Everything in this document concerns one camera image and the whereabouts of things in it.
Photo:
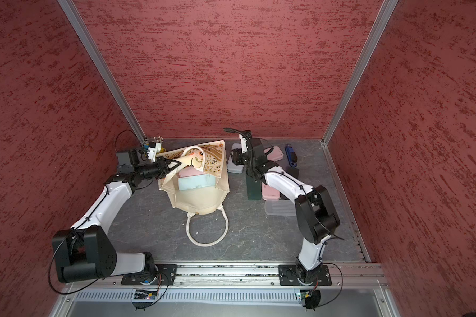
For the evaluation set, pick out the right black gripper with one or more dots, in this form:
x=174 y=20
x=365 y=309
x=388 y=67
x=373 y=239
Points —
x=237 y=156

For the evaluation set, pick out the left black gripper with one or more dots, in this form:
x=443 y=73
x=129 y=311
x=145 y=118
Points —
x=162 y=165

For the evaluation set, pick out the light grey pencil case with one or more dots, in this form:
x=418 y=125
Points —
x=231 y=166

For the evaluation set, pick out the green pencil case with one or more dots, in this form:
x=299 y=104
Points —
x=254 y=189

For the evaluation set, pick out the pink pencil case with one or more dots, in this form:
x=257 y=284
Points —
x=274 y=153
x=189 y=172
x=269 y=193

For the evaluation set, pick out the light blue pencil case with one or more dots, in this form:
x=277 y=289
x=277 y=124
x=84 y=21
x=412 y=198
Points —
x=196 y=182

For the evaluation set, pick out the cream floral canvas tote bag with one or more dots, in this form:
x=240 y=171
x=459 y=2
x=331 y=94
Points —
x=207 y=157

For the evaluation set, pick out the dark grey pencil case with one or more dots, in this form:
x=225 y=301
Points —
x=293 y=172

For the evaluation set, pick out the clear plastic pencil case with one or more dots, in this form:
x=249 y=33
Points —
x=282 y=207

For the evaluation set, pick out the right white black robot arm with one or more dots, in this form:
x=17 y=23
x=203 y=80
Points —
x=316 y=215

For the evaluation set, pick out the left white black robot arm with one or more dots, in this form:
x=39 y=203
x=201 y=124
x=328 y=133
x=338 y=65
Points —
x=85 y=252

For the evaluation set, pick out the blue stapler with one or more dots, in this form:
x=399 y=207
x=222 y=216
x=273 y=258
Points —
x=291 y=155

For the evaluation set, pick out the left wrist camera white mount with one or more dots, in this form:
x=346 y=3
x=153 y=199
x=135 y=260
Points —
x=153 y=149

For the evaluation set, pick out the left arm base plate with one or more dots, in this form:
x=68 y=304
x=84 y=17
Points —
x=158 y=274

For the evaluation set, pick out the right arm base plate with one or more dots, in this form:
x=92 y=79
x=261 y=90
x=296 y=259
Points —
x=297 y=275

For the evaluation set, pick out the aluminium front rail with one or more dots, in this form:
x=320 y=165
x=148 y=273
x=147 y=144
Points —
x=248 y=275

